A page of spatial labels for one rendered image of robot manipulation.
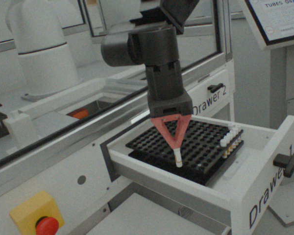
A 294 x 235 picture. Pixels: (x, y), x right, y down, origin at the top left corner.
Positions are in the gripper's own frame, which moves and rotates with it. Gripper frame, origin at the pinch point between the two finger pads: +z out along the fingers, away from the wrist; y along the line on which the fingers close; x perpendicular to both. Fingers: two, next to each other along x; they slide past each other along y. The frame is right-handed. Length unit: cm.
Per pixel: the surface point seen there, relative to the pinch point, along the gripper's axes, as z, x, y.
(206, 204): 10.3, 3.3, 5.3
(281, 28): -8, 59, -70
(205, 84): 2.6, 16.2, -41.6
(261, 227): 94, 43, -59
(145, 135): 6.1, -5.9, -17.6
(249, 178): 4.3, 10.1, 8.0
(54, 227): 9.6, -23.8, 5.2
